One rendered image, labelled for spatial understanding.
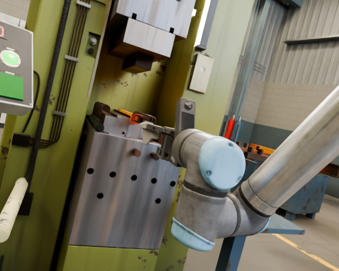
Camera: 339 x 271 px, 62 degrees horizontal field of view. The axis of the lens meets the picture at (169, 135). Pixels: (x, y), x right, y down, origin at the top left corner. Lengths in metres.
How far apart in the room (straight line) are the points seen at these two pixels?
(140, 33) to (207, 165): 0.78
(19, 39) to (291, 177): 0.89
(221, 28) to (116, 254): 1.13
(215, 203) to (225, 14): 1.12
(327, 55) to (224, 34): 8.36
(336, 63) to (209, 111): 8.25
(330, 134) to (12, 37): 0.93
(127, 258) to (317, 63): 9.07
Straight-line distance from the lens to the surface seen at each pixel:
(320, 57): 9.86
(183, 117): 0.69
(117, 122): 1.14
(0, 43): 1.04
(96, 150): 1.09
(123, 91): 1.63
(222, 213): 0.57
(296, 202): 4.46
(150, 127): 0.75
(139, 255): 1.29
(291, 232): 1.22
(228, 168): 0.52
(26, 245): 1.44
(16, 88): 0.97
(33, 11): 1.75
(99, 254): 1.25
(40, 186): 1.33
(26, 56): 1.05
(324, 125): 0.56
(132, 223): 1.21
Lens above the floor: 1.04
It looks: 4 degrees down
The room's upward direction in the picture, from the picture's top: 14 degrees clockwise
